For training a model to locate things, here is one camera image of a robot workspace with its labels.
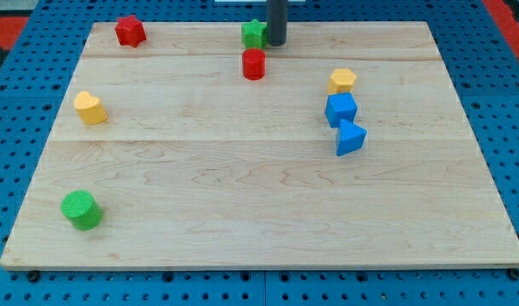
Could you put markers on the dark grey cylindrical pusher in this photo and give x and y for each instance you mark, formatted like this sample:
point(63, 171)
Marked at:
point(277, 13)

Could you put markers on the green star block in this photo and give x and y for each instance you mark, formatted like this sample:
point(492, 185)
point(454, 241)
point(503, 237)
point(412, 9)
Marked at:
point(254, 34)

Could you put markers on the red star block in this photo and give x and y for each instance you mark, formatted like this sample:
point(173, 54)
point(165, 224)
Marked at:
point(130, 31)

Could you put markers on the red cylinder block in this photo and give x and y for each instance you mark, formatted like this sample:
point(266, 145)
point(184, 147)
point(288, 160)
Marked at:
point(253, 64)

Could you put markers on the yellow hexagon block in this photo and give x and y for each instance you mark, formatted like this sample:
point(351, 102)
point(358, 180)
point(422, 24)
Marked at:
point(341, 80)

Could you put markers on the blue cube block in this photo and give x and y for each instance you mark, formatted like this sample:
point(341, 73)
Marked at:
point(340, 106)

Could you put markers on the blue triangle block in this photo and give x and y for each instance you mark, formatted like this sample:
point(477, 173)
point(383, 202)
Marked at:
point(350, 137)

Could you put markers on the wooden board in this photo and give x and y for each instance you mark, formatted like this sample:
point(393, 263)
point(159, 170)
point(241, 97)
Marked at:
point(198, 168)

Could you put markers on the yellow heart block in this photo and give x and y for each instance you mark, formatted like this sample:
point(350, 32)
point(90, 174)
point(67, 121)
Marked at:
point(89, 108)

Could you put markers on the green cylinder block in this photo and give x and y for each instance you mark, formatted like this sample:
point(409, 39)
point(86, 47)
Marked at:
point(80, 208)

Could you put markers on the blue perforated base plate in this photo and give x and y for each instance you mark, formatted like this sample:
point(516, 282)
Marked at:
point(33, 79)

